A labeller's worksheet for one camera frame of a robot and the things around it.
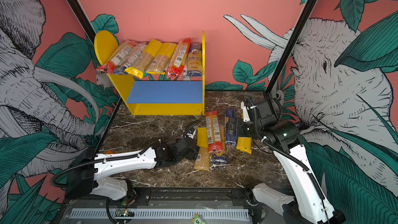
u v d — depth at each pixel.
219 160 0.84
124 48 0.80
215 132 0.92
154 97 0.97
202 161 0.83
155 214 0.70
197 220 0.67
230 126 0.56
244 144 0.90
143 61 0.73
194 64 0.72
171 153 0.58
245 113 0.56
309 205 0.35
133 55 0.77
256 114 0.43
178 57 0.75
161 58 0.74
